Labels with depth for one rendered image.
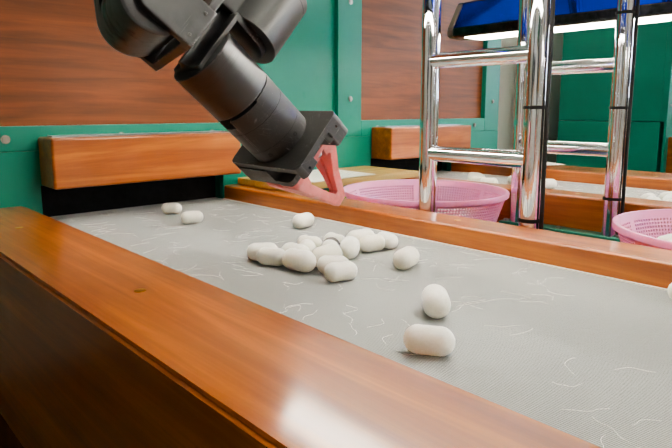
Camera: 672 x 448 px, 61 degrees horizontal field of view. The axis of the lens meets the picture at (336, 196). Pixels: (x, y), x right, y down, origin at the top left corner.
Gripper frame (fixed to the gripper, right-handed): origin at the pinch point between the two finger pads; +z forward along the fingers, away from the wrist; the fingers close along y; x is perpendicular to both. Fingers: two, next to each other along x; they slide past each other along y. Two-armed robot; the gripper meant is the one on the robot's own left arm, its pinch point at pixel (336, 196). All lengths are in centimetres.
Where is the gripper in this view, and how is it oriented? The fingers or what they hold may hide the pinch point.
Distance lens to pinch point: 57.4
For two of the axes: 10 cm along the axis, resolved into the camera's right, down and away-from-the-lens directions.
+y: -6.8, -1.1, 7.3
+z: 5.5, 5.8, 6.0
